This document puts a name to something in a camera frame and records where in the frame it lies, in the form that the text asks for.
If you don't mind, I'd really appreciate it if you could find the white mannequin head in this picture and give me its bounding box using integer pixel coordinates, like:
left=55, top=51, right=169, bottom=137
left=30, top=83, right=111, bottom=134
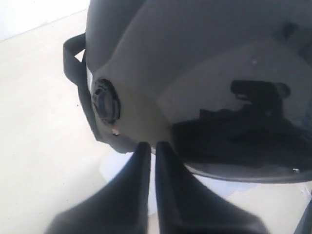
left=99, top=153, right=312, bottom=234

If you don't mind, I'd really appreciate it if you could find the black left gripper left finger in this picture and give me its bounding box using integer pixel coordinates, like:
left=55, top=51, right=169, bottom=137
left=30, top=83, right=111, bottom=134
left=46, top=142, right=151, bottom=234

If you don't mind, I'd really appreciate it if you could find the black helmet with tinted visor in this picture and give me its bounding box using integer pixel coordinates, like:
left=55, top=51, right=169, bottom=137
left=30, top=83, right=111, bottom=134
left=63, top=0, right=312, bottom=183

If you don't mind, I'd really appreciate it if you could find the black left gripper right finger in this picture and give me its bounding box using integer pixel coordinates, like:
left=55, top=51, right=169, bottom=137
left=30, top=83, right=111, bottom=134
left=155, top=142, right=268, bottom=234

